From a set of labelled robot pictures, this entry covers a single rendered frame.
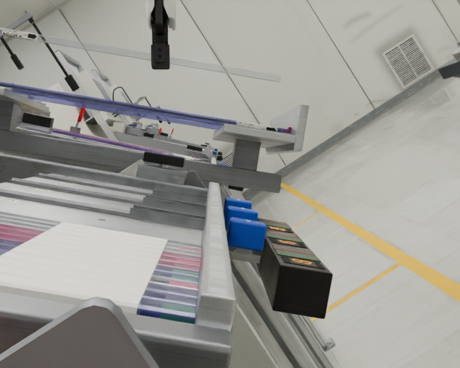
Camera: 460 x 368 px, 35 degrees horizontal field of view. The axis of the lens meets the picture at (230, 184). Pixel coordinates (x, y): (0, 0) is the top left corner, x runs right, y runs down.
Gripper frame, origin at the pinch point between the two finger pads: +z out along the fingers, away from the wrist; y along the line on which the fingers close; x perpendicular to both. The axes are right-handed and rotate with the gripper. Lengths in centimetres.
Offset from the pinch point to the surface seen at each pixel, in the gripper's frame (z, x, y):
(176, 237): 24, -2, -77
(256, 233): 24, -9, -71
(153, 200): 22, 0, -59
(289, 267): 26, -11, -75
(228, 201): 23, -8, -49
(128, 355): 23, -1, -111
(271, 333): 40, -14, -37
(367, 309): 70, -67, 118
